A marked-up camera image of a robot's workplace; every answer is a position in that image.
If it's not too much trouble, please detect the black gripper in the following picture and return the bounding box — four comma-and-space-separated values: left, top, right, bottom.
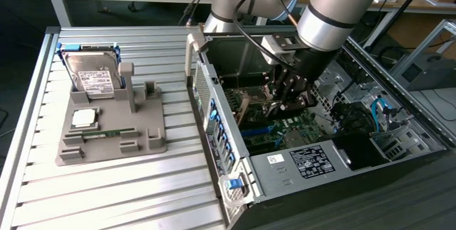
269, 47, 344, 102

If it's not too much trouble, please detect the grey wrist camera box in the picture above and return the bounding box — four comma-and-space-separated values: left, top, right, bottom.
258, 34, 304, 66

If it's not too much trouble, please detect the grey chipset heatsink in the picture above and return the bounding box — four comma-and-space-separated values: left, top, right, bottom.
284, 131, 309, 148

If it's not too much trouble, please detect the black camera cable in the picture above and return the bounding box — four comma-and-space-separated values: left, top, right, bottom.
232, 0, 298, 72

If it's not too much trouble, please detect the grey equipment cabinet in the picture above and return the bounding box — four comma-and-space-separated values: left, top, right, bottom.
389, 52, 456, 92

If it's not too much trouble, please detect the green motherboard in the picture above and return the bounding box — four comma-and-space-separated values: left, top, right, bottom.
222, 74, 326, 154

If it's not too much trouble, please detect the CPU socket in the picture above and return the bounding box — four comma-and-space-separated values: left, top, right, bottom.
245, 87, 273, 105

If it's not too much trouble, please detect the hard disk in blue carrier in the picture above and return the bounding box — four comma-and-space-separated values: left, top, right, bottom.
56, 42, 122, 100

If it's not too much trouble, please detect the green RAM stick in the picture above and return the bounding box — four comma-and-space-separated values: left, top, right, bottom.
81, 130, 122, 139

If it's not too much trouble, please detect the blue data wire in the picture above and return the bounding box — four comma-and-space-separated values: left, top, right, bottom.
369, 96, 394, 132

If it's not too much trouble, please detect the open PC case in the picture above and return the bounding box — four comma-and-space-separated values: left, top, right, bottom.
184, 26, 456, 230

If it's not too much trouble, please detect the aluminium profile frame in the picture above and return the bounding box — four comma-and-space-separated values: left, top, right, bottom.
389, 18, 456, 76

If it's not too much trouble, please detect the grey power supply unit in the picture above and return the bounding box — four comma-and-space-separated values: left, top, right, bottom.
248, 143, 354, 196

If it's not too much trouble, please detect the blue expansion slot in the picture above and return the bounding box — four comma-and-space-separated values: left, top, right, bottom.
241, 126, 273, 138

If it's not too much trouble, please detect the blue case latch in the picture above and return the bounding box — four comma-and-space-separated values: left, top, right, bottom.
225, 178, 244, 190

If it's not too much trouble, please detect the black stand pole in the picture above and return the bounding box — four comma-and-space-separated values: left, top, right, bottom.
361, 0, 438, 50

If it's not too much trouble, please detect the black wire bundle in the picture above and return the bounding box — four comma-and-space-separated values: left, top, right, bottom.
329, 101, 374, 134

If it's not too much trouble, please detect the silver CPU chip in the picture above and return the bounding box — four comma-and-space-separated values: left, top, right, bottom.
69, 108, 98, 129

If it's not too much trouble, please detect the metal disk bay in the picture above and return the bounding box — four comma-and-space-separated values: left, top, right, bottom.
313, 59, 361, 104

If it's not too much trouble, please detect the grey parts rack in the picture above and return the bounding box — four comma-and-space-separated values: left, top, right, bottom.
54, 61, 168, 166

